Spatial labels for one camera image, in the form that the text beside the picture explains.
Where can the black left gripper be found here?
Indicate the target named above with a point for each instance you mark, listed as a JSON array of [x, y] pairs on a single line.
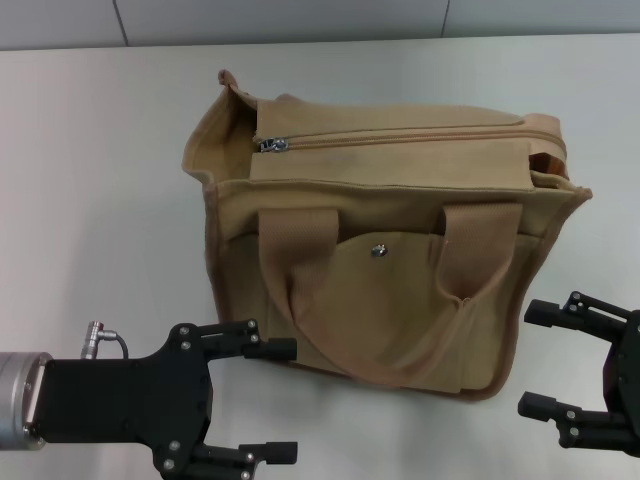
[[125, 400]]

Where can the khaki canvas food bag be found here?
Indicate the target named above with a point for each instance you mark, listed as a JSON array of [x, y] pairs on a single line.
[[400, 280]]

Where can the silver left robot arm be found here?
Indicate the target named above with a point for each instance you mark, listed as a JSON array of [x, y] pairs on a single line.
[[17, 400]]

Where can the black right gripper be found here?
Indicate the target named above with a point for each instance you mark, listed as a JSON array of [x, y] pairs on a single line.
[[627, 380]]

